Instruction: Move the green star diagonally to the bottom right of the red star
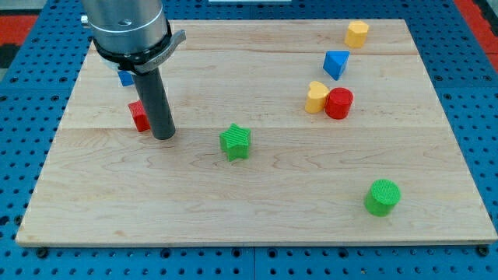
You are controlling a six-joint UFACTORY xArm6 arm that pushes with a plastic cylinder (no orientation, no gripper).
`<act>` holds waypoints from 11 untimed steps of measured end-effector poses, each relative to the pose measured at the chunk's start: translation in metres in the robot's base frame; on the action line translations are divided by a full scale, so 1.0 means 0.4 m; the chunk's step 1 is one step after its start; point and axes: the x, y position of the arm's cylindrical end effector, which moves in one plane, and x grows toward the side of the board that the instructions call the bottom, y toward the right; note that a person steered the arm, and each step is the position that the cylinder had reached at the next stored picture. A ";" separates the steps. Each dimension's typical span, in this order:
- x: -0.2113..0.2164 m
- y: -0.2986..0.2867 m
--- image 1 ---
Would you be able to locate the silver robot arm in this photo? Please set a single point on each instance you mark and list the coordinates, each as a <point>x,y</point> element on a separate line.
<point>135,35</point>

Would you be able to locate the green star block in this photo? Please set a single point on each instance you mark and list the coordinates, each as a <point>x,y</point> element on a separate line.
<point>235,142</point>

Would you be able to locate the red star block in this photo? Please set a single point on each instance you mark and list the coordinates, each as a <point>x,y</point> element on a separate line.
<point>139,116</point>

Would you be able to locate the light wooden board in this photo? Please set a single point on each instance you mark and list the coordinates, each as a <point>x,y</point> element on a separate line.
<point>106,185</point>

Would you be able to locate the yellow heart block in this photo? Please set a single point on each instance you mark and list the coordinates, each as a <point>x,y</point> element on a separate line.
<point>316,97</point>

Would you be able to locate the red cylinder block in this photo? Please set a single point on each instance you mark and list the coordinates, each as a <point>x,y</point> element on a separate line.
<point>338,103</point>

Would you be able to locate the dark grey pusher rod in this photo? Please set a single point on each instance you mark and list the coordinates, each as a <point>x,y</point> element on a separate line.
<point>153,96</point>

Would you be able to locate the blue triangle block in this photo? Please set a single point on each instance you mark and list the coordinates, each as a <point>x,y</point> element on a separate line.
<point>335,63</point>

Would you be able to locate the blue cube block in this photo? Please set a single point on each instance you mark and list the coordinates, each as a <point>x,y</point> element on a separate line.
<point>125,78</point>

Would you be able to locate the green cylinder block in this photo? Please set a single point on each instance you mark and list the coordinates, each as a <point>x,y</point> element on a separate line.
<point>382,197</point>

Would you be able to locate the yellow hexagon block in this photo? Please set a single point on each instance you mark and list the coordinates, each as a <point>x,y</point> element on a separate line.
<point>356,34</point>

